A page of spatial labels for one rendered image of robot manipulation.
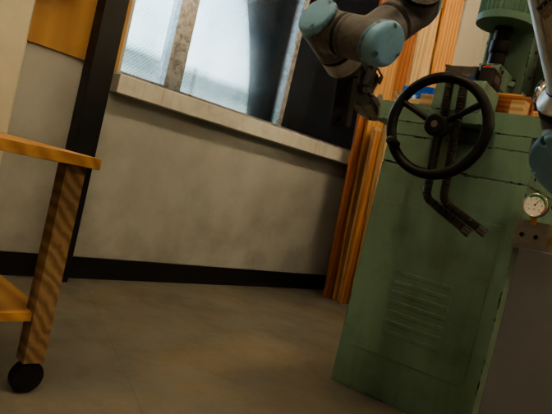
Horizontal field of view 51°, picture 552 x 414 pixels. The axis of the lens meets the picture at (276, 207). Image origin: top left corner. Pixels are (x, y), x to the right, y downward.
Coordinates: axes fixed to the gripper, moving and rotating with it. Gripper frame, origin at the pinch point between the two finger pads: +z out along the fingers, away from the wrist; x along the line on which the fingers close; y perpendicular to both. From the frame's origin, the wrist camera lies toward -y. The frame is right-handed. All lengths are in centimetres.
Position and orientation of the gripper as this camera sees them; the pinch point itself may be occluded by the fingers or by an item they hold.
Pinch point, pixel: (372, 119)
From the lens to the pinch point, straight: 151.0
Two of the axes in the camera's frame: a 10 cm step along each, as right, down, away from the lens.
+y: 4.2, -8.8, 2.5
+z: 4.8, 4.4, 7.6
